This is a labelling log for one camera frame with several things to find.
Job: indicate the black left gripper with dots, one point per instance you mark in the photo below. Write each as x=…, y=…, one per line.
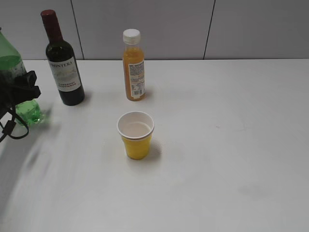
x=22, y=90

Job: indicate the green sprite bottle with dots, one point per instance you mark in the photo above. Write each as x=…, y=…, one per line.
x=11, y=68

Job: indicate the yellow paper cup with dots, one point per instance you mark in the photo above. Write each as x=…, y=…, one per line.
x=136, y=129

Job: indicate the dark red wine bottle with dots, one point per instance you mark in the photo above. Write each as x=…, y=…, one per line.
x=62, y=61

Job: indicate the orange juice bottle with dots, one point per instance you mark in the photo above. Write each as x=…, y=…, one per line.
x=133, y=64

